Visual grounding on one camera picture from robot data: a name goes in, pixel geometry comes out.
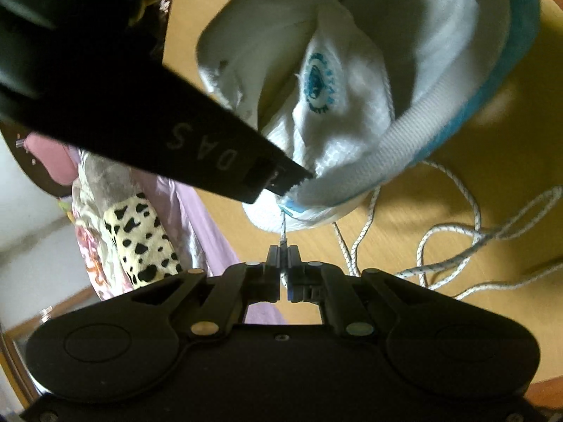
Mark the purple bed sheet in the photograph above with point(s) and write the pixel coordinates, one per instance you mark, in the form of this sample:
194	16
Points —
206	228

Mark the pink pillow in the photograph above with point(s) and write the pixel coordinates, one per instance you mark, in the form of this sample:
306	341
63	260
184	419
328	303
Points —
48	158

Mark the pink floral quilt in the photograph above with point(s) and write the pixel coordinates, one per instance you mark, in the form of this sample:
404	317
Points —
90	255

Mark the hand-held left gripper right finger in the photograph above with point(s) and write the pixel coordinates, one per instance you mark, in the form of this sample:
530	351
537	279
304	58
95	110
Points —
294	260

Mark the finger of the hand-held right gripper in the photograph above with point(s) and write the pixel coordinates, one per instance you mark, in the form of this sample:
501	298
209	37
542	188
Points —
286	178

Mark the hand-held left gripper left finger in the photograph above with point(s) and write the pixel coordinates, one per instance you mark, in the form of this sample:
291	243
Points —
275	260

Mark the dark wooden bed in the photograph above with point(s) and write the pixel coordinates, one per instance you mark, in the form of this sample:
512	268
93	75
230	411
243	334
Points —
39	189

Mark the white and blue sneaker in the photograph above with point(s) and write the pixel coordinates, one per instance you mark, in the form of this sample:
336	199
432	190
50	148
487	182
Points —
396	30

